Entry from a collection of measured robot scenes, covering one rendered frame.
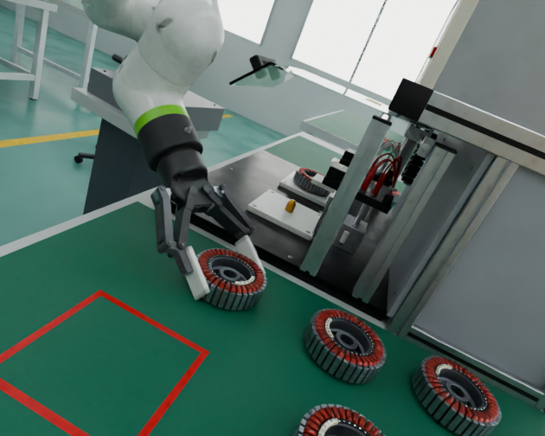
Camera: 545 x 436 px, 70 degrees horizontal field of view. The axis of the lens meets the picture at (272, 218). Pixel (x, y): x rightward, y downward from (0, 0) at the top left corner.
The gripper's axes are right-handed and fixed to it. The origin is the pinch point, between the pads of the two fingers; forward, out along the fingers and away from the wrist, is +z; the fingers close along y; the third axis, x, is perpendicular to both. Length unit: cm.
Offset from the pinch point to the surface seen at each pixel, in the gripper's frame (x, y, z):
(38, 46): -186, -92, -250
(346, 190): 15.8, -16.1, -4.4
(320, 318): 8.4, -4.7, 11.5
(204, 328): 0.9, 8.4, 6.0
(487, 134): 36.2, -19.5, -0.8
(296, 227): -2.4, -25.2, -5.9
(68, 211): -138, -49, -83
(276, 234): -3.7, -19.7, -5.7
